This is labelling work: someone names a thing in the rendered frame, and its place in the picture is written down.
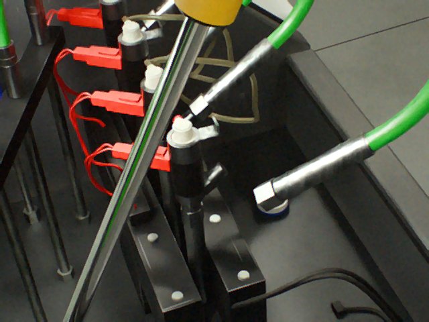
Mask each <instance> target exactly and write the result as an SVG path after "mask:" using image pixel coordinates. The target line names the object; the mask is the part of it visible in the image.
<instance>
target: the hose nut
mask: <svg viewBox="0 0 429 322"><path fill-rule="evenodd" d="M274 179H275V178H273V179H271V180H269V181H267V182H265V183H262V184H260V185H259V186H257V187H256V188H255V189H254V190H253V191H254V193H255V198H256V200H257V203H258V204H259V205H260V206H261V207H262V208H263V209H264V210H266V211H269V210H271V209H273V208H275V207H277V206H279V205H281V204H283V203H284V202H285V200H282V199H280V198H279V197H278V196H277V195H276V193H275V191H274V189H273V181H274Z"/></svg>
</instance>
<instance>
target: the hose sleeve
mask: <svg viewBox="0 0 429 322"><path fill-rule="evenodd" d="M365 135H366V133H365V132H363V133H361V134H359V135H357V136H355V137H353V138H350V139H348V140H347V141H346V142H344V143H341V144H339V145H338V146H336V147H334V148H333V149H331V150H329V151H327V152H325V153H323V154H321V155H319V156H317V157H315V158H313V159H311V160H309V161H307V162H305V163H303V164H301V165H299V166H296V167H294V168H293V169H291V170H288V171H287V172H285V173H284V174H282V175H280V176H278V177H277V178H276V179H274V181H273V189H274V191H275V193H276V195H277V196H278V197H279V198H280V199H282V200H287V199H289V198H291V197H293V196H295V195H299V194H300V193H301V192H303V191H307V190H308V189H310V188H312V187H314V186H316V185H318V184H320V183H322V182H324V181H326V180H328V178H330V177H332V176H334V175H336V174H338V173H340V172H342V171H344V170H346V169H348V168H351V167H353V166H354V165H356V164H358V163H361V162H363V161H364V160H366V159H368V158H370V157H372V156H374V155H375V154H376V151H373V150H372V149H371V148H370V146H369V144H368V143H367V140H366V137H365Z"/></svg>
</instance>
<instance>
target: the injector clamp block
mask: <svg viewBox="0 0 429 322"><path fill-rule="evenodd" d="M109 113H110V115H111V118H112V120H113V123H114V124H115V127H116V129H117V132H118V134H119V137H120V140H121V142H122V144H129V145H132V143H133V142H132V141H131V137H130V135H129V132H128V131H127V128H126V126H125V124H124V121H123V119H122V117H121V114H120V113H118V112H113V111H109ZM83 121H84V126H85V130H86V136H87V140H88V146H89V149H90V152H91V154H93V153H94V152H95V151H96V150H97V149H98V148H99V144H98V142H97V139H96V137H95V133H94V131H93V128H92V126H91V124H90V121H89V120H85V119H83ZM96 167H97V170H98V172H99V175H100V178H101V181H102V183H103V185H104V187H105V189H106V190H108V191H109V192H110V193H113V194H114V192H115V189H116V187H115V184H114V182H113V178H112V176H111V173H110V171H109V168H108V166H99V165H96ZM141 190H142V192H143V195H144V197H145V199H146V201H147V204H148V206H149V209H150V213H151V217H152V220H151V221H149V222H146V223H142V224H139V225H135V226H130V223H129V220H128V221H127V224H126V226H125V229H124V230H123V233H122V235H121V238H120V240H119V241H120V245H121V251H122V254H123V257H124V260H125V263H126V265H127V268H128V271H129V273H130V276H131V279H132V281H133V284H134V286H135V289H136V291H137V294H138V297H139V299H140V302H141V306H142V307H143V311H144V313H145V314H146V315H147V314H150V313H152V314H153V316H154V319H155V322H204V311H203V304H202V298H201V296H200V293H199V291H198V289H197V287H196V285H195V282H194V280H193V278H192V275H191V273H190V267H189V261H188V256H187V250H186V242H185V244H184V245H183V246H180V247H178V244H177V242H176V240H175V238H174V235H173V233H172V230H171V229H170V226H169V224H168V222H167V219H166V216H165V211H164V202H163V198H162V199H158V198H157V196H156V194H155V192H154V189H153V188H152V187H151V184H150V182H149V179H148V177H147V176H146V178H145V181H144V183H143V186H142V188H141ZM201 202H203V209H204V220H203V222H204V234H205V242H206V254H207V262H208V274H209V281H210V293H211V298H212V301H213V303H214V305H215V307H216V309H217V311H218V313H219V316H220V318H221V321H222V322H267V302H266V299H265V300H263V301H259V302H257V303H253V304H251V305H247V306H244V307H240V308H237V309H231V306H233V305H234V304H235V303H239V302H242V301H246V300H247V299H251V298H253V297H257V296H259V295H262V294H265V293H266V283H265V277H264V275H263V274H262V272H261V270H260V268H259V265H258V263H257V261H256V259H255V258H254V256H253V254H252V252H251V250H250V248H249V246H248V245H247V242H246V241H245V238H244V237H243V234H242V233H241V231H240V229H239V227H238V225H237V223H236V221H235V220H234V218H233V216H232V213H231V211H230V209H229V207H228V205H226V203H225V201H224V199H223V197H222V195H221V193H220V192H219V190H218V188H217V187H216V188H215V189H213V190H212V191H211V192H210V193H209V194H207V195H205V196H204V199H203V200H202V201H201Z"/></svg>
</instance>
